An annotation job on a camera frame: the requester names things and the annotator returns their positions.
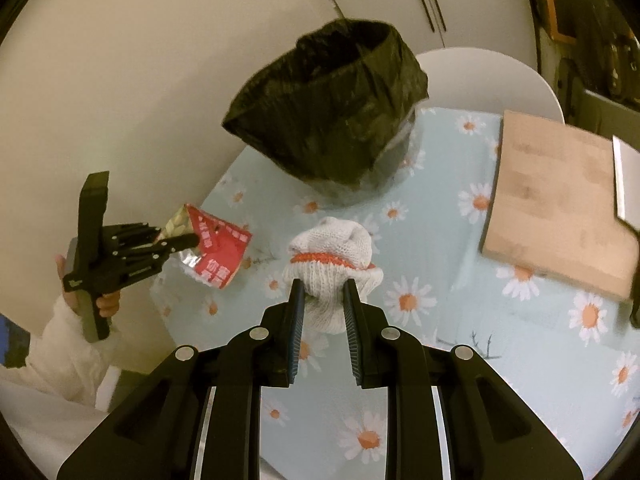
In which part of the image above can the red snack packet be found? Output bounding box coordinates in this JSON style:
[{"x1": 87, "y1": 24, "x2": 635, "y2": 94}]
[{"x1": 159, "y1": 203, "x2": 253, "y2": 291}]

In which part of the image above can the orange framed board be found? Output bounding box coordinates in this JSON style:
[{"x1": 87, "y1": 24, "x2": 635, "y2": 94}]
[{"x1": 534, "y1": 0, "x2": 587, "y2": 44}]

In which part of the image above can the person's left hand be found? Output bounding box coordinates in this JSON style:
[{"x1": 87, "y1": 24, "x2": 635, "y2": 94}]
[{"x1": 54, "y1": 254, "x2": 122, "y2": 320}]

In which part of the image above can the blue object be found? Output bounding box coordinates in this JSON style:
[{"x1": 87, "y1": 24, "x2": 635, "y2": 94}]
[{"x1": 0, "y1": 314, "x2": 32, "y2": 370}]

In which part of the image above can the person's left forearm white sleeve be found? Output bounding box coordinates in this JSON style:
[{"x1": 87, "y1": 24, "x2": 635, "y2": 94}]
[{"x1": 0, "y1": 292, "x2": 124, "y2": 461}]

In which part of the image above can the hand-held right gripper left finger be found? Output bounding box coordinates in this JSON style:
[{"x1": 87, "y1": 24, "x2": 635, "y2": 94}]
[{"x1": 56, "y1": 279, "x2": 307, "y2": 480}]

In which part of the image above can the trash bin with black bag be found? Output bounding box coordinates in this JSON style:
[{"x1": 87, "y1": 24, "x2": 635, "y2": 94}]
[{"x1": 222, "y1": 17, "x2": 430, "y2": 207}]

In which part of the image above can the white knit glove orange band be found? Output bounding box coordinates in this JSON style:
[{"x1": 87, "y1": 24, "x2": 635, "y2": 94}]
[{"x1": 282, "y1": 216, "x2": 385, "y2": 335}]

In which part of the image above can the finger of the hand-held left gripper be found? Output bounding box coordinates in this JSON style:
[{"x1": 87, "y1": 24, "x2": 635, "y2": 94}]
[
  {"x1": 116, "y1": 232, "x2": 201, "y2": 290},
  {"x1": 105, "y1": 221, "x2": 167, "y2": 248}
]

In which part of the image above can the kitchen cleaver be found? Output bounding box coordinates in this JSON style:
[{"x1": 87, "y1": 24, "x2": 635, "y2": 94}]
[{"x1": 612, "y1": 135, "x2": 640, "y2": 330}]

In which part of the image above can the wooden cutting board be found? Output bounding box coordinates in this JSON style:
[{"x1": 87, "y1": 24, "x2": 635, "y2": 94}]
[{"x1": 479, "y1": 110, "x2": 640, "y2": 302}]

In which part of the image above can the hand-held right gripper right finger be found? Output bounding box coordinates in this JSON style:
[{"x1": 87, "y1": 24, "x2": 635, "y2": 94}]
[{"x1": 341, "y1": 278, "x2": 584, "y2": 480}]

